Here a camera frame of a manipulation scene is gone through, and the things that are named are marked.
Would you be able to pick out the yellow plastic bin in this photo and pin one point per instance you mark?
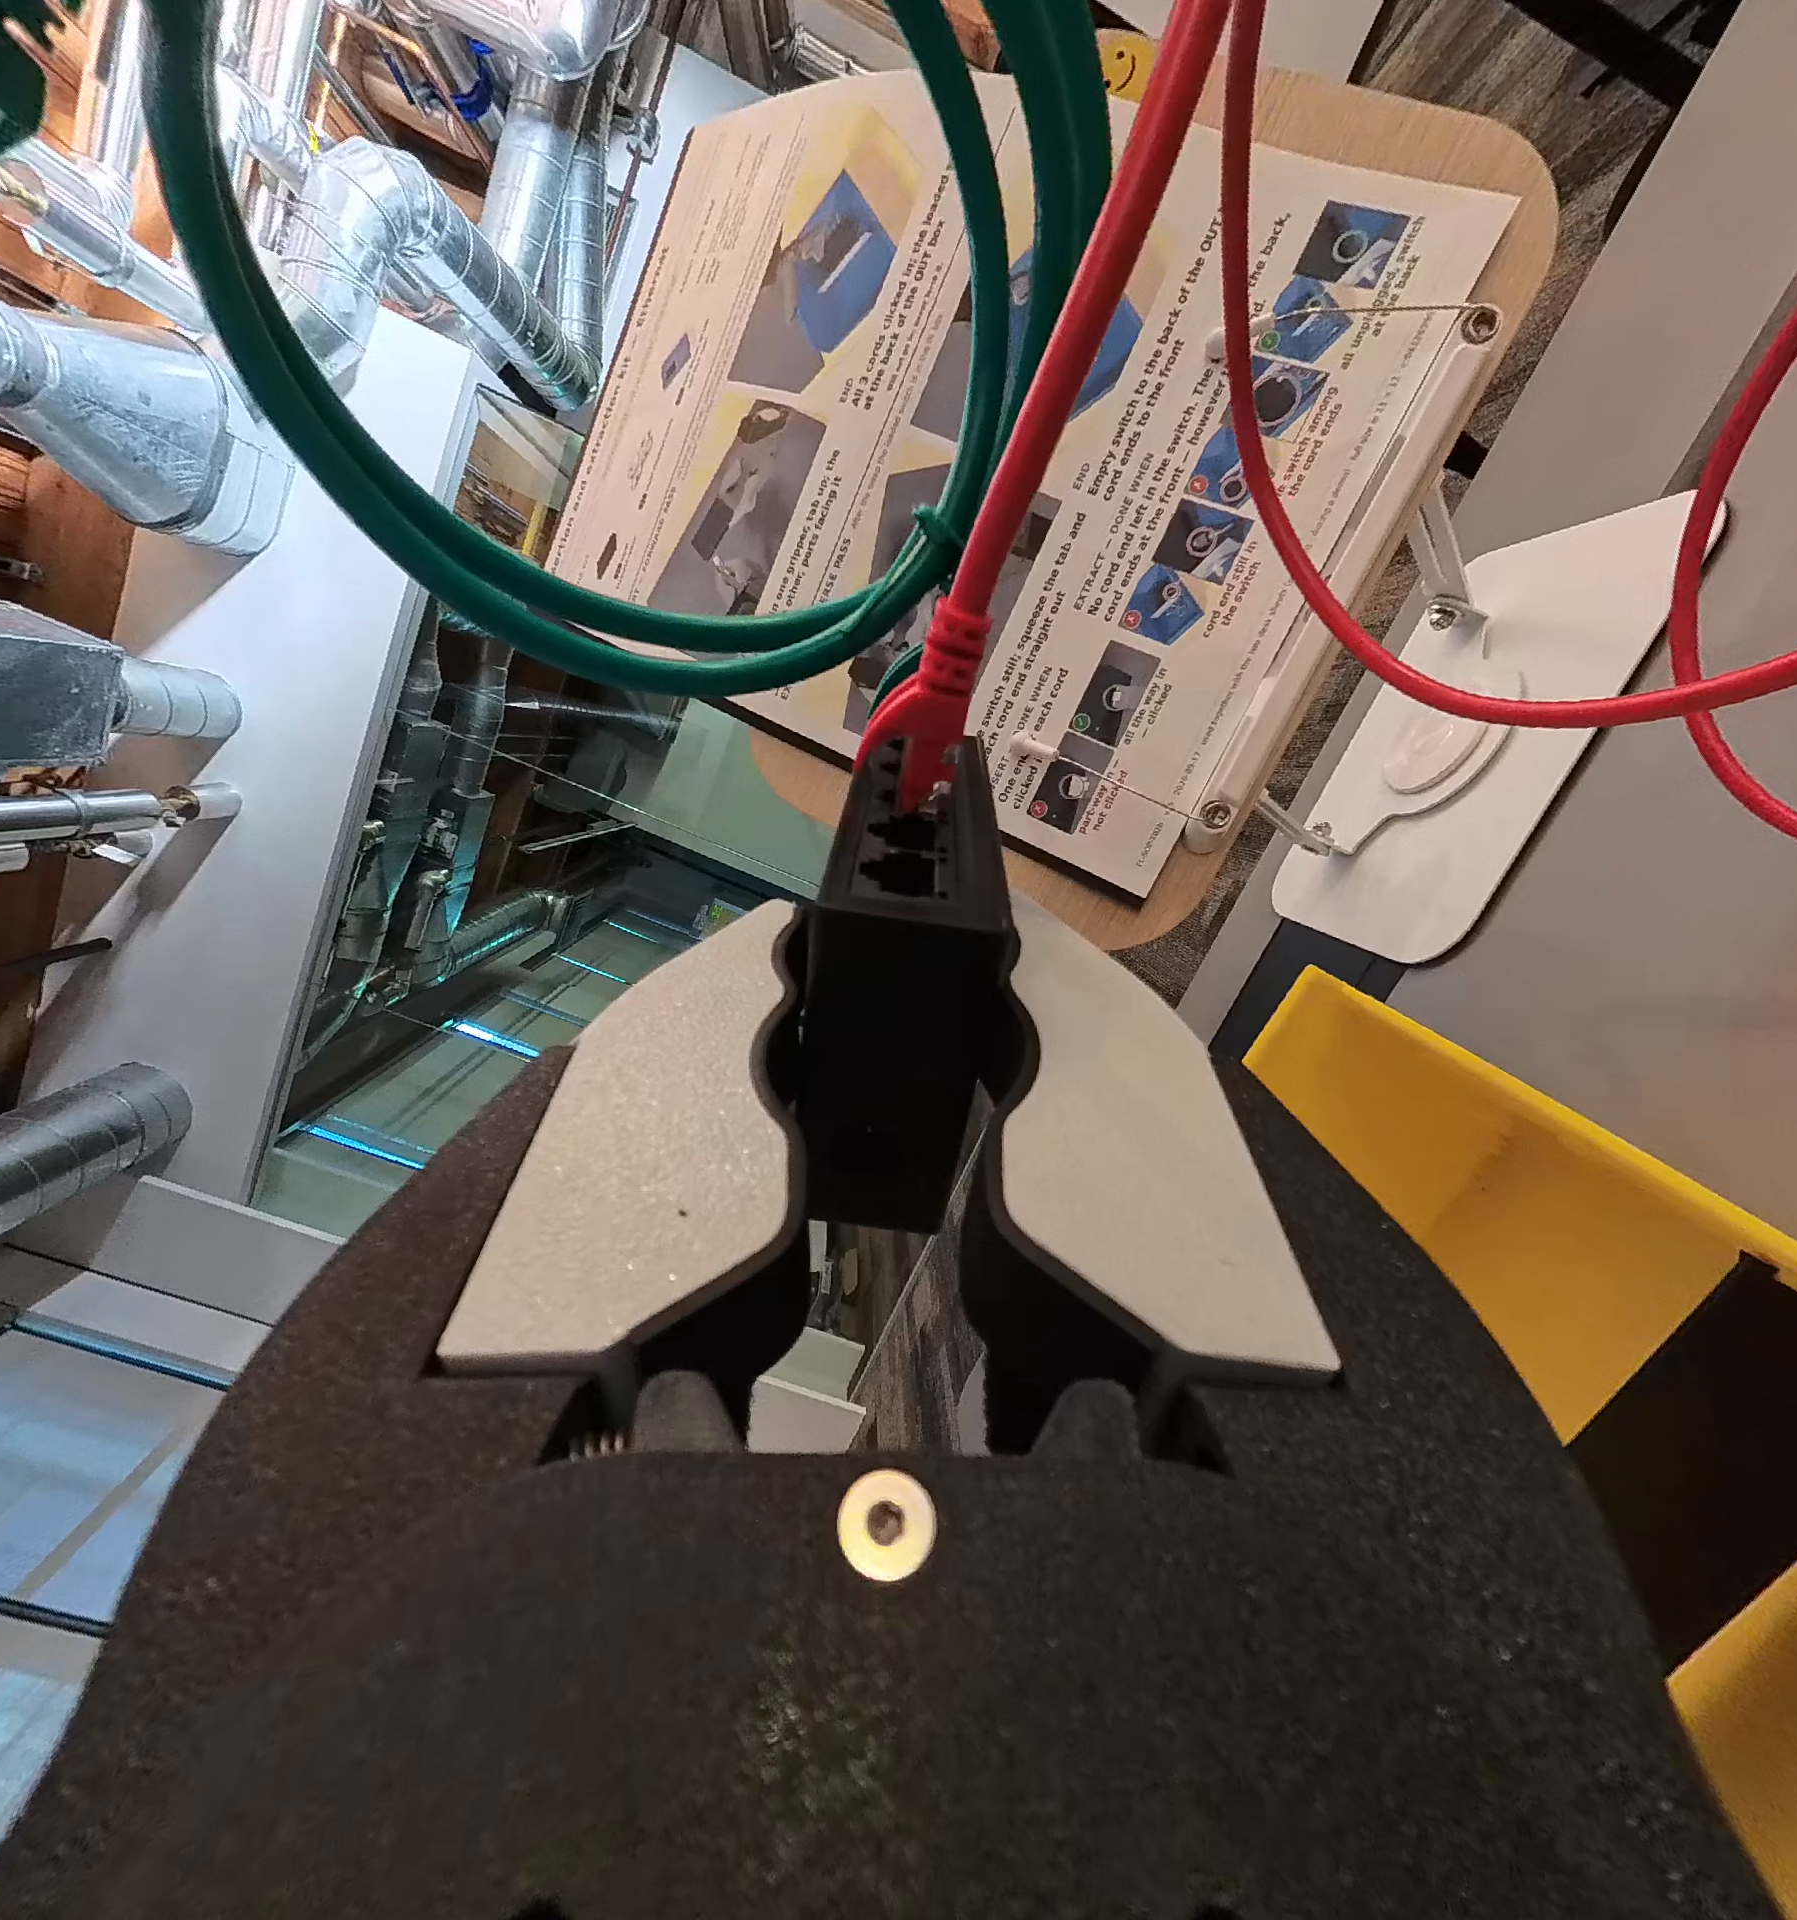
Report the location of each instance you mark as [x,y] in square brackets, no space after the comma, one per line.
[1558,1246]

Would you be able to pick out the yellow smiley sticker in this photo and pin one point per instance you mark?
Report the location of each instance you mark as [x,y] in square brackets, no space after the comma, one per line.
[1123,63]

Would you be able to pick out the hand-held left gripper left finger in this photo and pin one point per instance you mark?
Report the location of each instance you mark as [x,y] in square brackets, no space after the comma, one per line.
[628,1171]

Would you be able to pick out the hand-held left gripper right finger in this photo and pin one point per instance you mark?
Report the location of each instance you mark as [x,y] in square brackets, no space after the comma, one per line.
[1154,1184]

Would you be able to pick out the black network switch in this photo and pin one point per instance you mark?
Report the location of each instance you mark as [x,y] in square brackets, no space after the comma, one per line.
[897,1021]

